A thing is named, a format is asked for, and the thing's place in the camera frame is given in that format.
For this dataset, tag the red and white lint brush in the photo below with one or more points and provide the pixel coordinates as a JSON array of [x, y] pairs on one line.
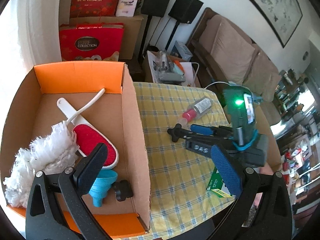
[[92, 135]]

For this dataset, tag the pink tissue pack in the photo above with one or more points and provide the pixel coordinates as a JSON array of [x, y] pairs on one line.
[[127, 2]]

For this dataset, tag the white paper carton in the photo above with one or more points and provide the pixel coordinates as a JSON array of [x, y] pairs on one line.
[[151, 67]]

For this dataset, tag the clear pump bottle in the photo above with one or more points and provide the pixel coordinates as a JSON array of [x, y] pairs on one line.
[[197, 107]]

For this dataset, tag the blue collapsible funnel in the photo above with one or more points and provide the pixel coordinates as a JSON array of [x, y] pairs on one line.
[[100, 182]]

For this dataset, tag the black plastic knob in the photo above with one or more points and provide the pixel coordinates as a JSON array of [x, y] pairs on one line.
[[122, 187]]

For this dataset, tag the large brown cardboard box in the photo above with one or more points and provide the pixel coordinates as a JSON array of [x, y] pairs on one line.
[[132, 37]]

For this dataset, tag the yellow checked tablecloth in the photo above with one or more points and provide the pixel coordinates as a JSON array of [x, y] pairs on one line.
[[175, 180]]

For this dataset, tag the white fluffy duster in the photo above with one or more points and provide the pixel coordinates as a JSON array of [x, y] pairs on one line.
[[42, 155]]

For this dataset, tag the red gift box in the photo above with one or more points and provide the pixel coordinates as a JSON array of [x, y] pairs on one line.
[[92, 42]]

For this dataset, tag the white curtain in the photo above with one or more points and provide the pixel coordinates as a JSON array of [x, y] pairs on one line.
[[37, 30]]

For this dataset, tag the black speaker stand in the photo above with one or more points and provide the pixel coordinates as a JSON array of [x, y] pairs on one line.
[[147, 30], [174, 33]]

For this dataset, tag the orange and teal pouch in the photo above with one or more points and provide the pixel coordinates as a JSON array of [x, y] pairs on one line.
[[178, 67]]

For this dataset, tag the brown sofa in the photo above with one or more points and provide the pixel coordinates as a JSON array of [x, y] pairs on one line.
[[215, 30]]

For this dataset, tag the cluttered shelf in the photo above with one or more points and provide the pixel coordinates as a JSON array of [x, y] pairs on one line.
[[295, 100]]

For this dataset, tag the blue box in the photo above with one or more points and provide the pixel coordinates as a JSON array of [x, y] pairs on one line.
[[181, 50]]

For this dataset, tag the grey tool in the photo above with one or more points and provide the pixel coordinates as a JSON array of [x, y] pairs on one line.
[[167, 67]]

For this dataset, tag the small brown sofa cushion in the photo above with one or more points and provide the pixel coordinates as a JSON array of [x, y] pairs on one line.
[[271, 87]]

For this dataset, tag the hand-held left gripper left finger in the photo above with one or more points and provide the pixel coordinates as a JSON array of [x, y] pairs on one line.
[[91, 165]]

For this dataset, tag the green toothpaste box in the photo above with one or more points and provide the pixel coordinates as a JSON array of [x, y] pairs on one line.
[[217, 182]]

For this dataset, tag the orange cardboard box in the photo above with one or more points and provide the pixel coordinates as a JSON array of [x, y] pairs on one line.
[[105, 120]]

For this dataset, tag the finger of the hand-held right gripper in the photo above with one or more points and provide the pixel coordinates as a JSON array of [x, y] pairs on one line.
[[180, 133], [200, 129]]

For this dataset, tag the large brown sofa cushion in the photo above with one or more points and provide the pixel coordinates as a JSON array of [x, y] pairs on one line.
[[230, 50]]

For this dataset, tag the blue cloth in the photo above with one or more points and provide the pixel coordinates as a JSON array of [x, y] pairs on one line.
[[257, 97]]

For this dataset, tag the white paper sheet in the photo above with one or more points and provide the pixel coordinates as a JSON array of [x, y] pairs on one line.
[[190, 73]]

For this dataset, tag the framed ink painting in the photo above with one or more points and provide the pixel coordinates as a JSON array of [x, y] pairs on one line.
[[275, 5]]

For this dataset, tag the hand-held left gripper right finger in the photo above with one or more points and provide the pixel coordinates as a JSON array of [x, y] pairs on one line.
[[226, 170]]

